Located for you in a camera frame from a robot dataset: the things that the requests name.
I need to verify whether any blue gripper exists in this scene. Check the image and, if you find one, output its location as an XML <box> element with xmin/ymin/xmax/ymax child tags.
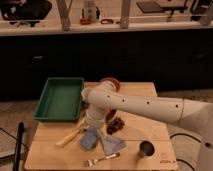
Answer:
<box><xmin>80</xmin><ymin>127</ymin><xmax>99</xmax><ymax>150</ymax></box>

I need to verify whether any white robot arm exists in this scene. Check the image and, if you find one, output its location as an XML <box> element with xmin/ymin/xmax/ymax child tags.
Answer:
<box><xmin>81</xmin><ymin>80</ymin><xmax>213</xmax><ymax>171</ymax></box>

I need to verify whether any metal cup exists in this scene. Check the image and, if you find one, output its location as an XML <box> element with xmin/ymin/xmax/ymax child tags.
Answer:
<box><xmin>138</xmin><ymin>141</ymin><xmax>155</xmax><ymax>158</ymax></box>

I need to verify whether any silver fork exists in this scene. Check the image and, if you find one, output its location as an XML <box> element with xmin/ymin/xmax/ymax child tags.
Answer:
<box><xmin>84</xmin><ymin>152</ymin><xmax>120</xmax><ymax>167</ymax></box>

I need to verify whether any blue cloth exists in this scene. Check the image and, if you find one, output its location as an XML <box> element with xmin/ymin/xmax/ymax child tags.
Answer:
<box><xmin>100</xmin><ymin>135</ymin><xmax>126</xmax><ymax>155</ymax></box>

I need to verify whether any dark grapes bunch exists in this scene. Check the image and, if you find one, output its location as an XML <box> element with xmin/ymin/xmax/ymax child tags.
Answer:
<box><xmin>107</xmin><ymin>117</ymin><xmax>125</xmax><ymax>135</ymax></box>

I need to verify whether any dark brown bowl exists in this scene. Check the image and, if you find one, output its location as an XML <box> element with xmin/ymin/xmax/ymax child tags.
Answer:
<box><xmin>106</xmin><ymin>110</ymin><xmax>116</xmax><ymax>122</ymax></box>

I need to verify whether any green plastic tray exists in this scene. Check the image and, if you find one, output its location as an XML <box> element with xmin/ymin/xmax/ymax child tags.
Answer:
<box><xmin>34</xmin><ymin>77</ymin><xmax>84</xmax><ymax>122</ymax></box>

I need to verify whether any orange bowl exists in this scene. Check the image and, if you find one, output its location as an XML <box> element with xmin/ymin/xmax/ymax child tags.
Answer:
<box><xmin>100</xmin><ymin>77</ymin><xmax>120</xmax><ymax>92</ymax></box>

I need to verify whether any black pole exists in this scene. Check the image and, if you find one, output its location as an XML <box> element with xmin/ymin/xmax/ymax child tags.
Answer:
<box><xmin>12</xmin><ymin>122</ymin><xmax>24</xmax><ymax>171</ymax></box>

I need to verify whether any black office chair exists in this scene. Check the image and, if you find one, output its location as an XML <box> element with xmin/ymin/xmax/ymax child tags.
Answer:
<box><xmin>0</xmin><ymin>0</ymin><xmax>52</xmax><ymax>27</ymax></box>

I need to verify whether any black cable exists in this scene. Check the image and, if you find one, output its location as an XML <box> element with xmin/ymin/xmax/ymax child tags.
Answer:
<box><xmin>169</xmin><ymin>132</ymin><xmax>201</xmax><ymax>171</ymax></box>

